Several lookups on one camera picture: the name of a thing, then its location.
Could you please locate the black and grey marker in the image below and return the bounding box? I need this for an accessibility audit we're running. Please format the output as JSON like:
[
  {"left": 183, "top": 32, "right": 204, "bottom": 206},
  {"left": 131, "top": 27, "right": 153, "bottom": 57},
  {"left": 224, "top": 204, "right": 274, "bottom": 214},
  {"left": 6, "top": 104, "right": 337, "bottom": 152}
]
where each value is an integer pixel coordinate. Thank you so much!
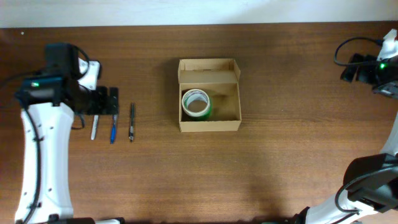
[{"left": 90, "top": 114, "right": 99, "bottom": 141}]

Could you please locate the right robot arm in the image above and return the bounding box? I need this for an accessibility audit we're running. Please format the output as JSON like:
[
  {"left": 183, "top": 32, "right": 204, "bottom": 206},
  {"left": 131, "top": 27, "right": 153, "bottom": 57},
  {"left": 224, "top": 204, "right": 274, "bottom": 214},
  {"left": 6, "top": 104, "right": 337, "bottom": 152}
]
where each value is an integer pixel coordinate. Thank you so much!
[{"left": 290, "top": 54, "right": 397, "bottom": 223}]

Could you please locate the green tape roll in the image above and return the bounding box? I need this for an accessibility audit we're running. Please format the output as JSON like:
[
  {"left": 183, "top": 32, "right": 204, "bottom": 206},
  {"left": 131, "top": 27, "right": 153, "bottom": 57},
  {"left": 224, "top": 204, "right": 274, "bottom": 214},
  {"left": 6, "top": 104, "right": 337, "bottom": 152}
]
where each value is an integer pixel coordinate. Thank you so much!
[{"left": 184, "top": 94, "right": 212, "bottom": 121}]

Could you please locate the black pen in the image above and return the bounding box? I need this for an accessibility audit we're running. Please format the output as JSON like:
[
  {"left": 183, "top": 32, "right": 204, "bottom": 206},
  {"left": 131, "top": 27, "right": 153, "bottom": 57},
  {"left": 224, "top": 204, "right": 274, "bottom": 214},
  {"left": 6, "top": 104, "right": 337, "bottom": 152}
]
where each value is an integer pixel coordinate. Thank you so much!
[{"left": 129, "top": 103, "right": 135, "bottom": 142}]

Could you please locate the beige masking tape roll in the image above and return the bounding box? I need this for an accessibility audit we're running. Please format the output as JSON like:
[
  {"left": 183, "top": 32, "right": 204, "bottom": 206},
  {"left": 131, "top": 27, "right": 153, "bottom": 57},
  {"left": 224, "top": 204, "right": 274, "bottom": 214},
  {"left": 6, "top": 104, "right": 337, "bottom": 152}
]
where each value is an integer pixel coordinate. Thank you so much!
[{"left": 182, "top": 89, "right": 212, "bottom": 118}]

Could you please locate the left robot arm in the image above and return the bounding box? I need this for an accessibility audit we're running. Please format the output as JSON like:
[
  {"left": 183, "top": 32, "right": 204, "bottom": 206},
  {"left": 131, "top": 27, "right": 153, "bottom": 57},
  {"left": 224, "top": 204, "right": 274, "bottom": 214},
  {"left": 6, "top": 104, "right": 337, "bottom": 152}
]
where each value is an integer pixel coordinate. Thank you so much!
[{"left": 14, "top": 43, "right": 119, "bottom": 223}]

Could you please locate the brown cardboard box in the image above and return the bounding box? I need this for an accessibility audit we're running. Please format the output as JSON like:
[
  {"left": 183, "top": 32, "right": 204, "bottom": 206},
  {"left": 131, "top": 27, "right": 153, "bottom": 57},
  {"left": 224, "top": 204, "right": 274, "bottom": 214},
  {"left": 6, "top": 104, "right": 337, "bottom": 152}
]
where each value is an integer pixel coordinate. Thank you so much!
[{"left": 178, "top": 58, "right": 242, "bottom": 133}]

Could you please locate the blue ballpoint pen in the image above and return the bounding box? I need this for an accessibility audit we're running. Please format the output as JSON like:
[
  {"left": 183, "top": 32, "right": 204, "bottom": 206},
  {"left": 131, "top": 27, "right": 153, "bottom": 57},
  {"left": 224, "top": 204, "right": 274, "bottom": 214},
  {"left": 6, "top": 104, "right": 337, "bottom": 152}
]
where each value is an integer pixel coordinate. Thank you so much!
[{"left": 110, "top": 114, "right": 118, "bottom": 144}]

